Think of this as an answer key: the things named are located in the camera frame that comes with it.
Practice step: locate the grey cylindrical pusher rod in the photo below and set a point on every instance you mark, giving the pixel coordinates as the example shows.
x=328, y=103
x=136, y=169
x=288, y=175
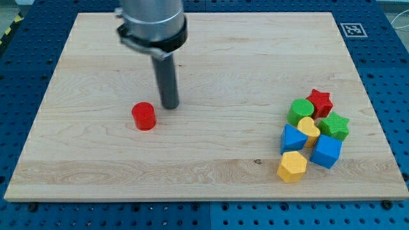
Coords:
x=166, y=81

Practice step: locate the blue triangle block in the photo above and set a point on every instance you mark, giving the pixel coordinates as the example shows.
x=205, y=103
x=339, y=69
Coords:
x=292, y=139

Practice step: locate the wooden board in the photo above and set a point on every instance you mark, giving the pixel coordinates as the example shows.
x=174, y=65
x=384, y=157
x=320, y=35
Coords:
x=238, y=74

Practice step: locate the yellow hexagon block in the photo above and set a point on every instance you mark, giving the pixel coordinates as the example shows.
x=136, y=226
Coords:
x=292, y=167

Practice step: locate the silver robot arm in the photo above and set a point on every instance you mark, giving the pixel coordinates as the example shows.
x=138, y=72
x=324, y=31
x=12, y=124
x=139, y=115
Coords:
x=153, y=27

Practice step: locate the green star block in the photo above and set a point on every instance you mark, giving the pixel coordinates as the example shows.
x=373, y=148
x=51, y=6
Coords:
x=334, y=126

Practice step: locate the blue cube block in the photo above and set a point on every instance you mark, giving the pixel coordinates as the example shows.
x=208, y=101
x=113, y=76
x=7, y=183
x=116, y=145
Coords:
x=326, y=151

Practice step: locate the red star block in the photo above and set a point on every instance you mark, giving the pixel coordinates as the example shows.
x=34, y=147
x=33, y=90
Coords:
x=321, y=102

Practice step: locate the yellow heart block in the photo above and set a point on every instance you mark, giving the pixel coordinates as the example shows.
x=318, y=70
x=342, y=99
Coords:
x=307, y=126

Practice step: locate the green cylinder block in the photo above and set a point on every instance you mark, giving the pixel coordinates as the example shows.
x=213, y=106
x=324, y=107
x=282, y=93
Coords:
x=299, y=109

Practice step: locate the red cylinder block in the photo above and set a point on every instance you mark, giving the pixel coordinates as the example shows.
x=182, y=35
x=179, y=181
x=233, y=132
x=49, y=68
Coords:
x=144, y=116

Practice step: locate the yellow black hazard tape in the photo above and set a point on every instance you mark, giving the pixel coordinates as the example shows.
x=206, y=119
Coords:
x=12, y=29

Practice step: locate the white fiducial marker tag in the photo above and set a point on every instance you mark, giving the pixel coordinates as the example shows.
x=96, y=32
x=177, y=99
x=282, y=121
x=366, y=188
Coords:
x=353, y=30

